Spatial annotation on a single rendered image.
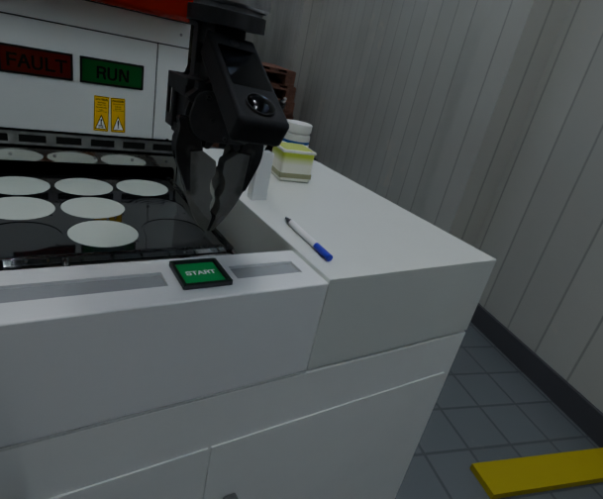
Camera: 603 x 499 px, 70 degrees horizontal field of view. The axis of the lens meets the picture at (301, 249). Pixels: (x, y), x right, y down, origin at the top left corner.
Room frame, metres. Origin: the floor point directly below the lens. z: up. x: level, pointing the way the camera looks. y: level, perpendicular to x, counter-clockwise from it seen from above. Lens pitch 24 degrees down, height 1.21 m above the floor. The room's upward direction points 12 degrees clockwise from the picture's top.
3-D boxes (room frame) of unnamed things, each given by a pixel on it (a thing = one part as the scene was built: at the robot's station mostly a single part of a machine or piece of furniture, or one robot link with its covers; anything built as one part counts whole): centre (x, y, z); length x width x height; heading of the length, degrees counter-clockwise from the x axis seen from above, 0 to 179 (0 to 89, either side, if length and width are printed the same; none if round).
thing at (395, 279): (0.83, 0.00, 0.89); 0.62 x 0.35 x 0.14; 36
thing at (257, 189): (0.74, 0.11, 1.03); 0.06 x 0.04 x 0.13; 36
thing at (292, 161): (0.92, 0.06, 1.00); 0.07 x 0.07 x 0.07; 27
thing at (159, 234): (0.69, 0.37, 0.90); 0.34 x 0.34 x 0.01; 36
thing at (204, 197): (0.43, 0.13, 1.06); 0.06 x 0.03 x 0.09; 36
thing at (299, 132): (1.08, 0.07, 1.01); 0.07 x 0.07 x 0.10
